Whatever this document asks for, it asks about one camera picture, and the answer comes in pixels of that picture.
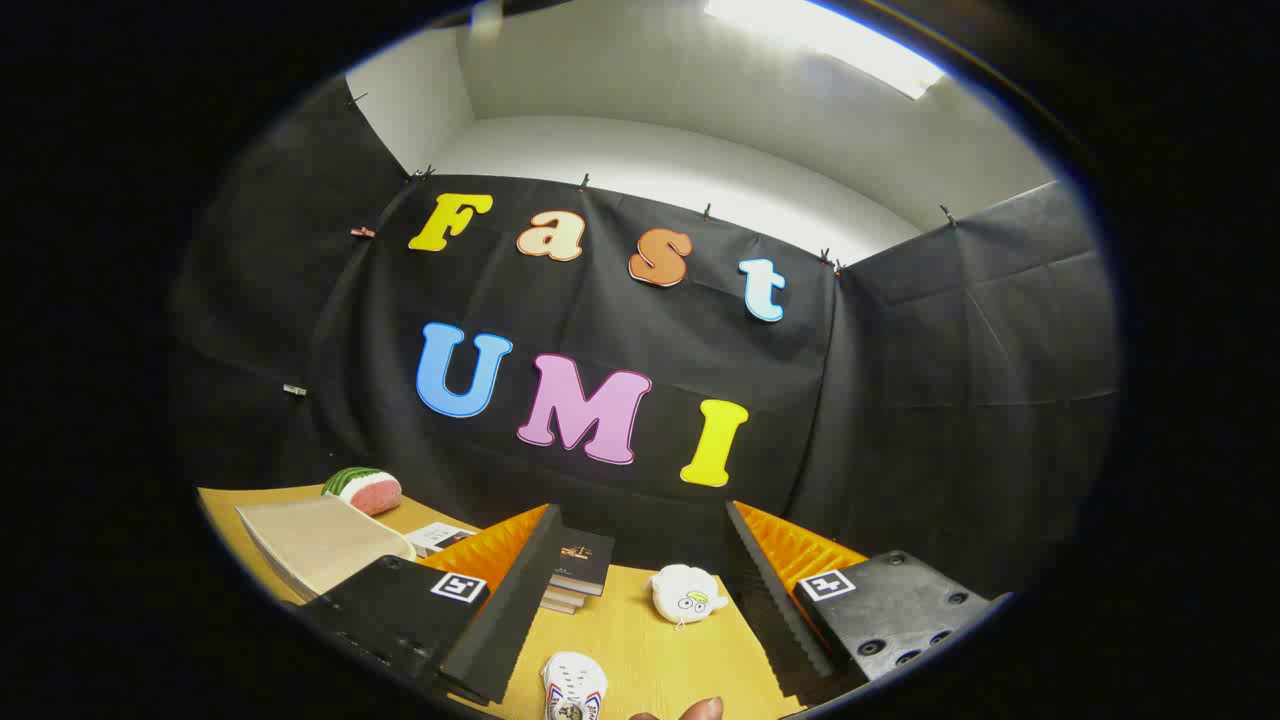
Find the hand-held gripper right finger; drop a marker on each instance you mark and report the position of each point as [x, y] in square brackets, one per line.
[770, 610]

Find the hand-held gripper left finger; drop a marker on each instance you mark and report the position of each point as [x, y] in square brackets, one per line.
[510, 610]

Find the white canvas shoe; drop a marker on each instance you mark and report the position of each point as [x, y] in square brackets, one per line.
[572, 688]

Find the beige fabric storage box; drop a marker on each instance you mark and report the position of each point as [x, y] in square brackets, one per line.
[320, 545]

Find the tan cover book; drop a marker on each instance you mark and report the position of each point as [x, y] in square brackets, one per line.
[558, 607]

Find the white cartoon face plush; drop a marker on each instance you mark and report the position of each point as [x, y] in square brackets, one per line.
[685, 593]

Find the dark cover book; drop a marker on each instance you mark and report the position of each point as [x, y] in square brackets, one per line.
[585, 560]

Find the white cover book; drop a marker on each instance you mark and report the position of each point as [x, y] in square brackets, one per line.
[440, 538]

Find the watermelon slice plush toy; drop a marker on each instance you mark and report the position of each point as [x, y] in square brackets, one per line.
[365, 490]

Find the row of black cloth clips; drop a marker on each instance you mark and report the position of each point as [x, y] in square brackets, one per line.
[583, 182]

